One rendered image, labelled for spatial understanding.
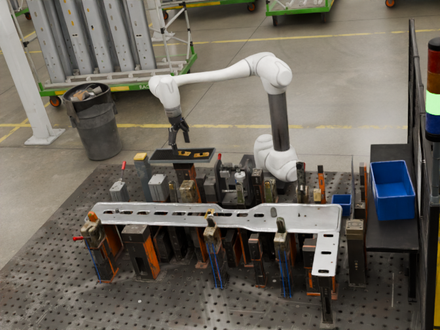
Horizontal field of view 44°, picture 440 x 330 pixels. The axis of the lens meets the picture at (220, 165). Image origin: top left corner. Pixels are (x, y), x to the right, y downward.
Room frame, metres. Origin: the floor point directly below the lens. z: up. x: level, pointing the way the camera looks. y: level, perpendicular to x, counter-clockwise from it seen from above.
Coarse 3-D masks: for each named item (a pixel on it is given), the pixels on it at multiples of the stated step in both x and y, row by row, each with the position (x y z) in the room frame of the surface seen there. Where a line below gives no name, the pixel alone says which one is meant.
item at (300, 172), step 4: (300, 160) 2.29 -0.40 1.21; (296, 164) 2.28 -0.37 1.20; (300, 164) 2.25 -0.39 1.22; (296, 168) 2.28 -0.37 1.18; (300, 168) 2.24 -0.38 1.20; (300, 172) 2.27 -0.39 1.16; (300, 176) 2.27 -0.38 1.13; (300, 180) 2.27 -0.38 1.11; (304, 180) 2.27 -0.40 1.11; (300, 184) 2.27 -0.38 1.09; (304, 184) 2.26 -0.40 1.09; (304, 188) 2.25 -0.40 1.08; (304, 192) 2.24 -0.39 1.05
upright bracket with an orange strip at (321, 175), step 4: (320, 168) 2.23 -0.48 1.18; (320, 172) 2.23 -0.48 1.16; (320, 176) 2.24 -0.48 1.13; (320, 180) 2.24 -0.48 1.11; (324, 180) 2.24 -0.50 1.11; (320, 184) 2.24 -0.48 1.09; (324, 184) 2.23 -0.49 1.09; (320, 188) 2.24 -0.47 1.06; (324, 188) 2.23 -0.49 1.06; (324, 192) 2.23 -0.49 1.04; (324, 196) 2.23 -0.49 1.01; (324, 200) 2.23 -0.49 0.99; (324, 236) 2.24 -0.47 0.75
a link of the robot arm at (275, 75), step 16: (272, 64) 2.70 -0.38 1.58; (272, 80) 2.65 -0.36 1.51; (288, 80) 2.65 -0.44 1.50; (272, 96) 2.71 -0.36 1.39; (272, 112) 2.72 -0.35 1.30; (272, 128) 2.74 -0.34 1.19; (288, 128) 2.74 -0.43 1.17; (288, 144) 2.73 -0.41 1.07; (272, 160) 2.73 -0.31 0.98; (288, 160) 2.69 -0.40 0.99; (288, 176) 2.64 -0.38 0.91
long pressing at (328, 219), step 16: (96, 208) 2.55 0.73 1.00; (112, 208) 2.52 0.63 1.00; (128, 208) 2.49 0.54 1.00; (144, 208) 2.46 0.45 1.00; (160, 208) 2.43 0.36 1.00; (176, 208) 2.40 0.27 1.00; (192, 208) 2.37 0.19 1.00; (208, 208) 2.34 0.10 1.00; (256, 208) 2.26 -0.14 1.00; (288, 208) 2.21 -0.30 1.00; (304, 208) 2.18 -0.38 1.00; (320, 208) 2.16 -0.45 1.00; (336, 208) 2.13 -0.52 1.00; (112, 224) 2.38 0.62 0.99; (160, 224) 2.29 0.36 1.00; (176, 224) 2.26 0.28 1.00; (192, 224) 2.24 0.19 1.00; (224, 224) 2.18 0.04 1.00; (240, 224) 2.15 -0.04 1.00; (256, 224) 2.13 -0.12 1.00; (272, 224) 2.10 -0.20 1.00; (288, 224) 2.08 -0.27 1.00; (304, 224) 2.06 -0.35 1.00; (320, 224) 2.03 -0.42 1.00; (336, 224) 2.01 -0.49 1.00
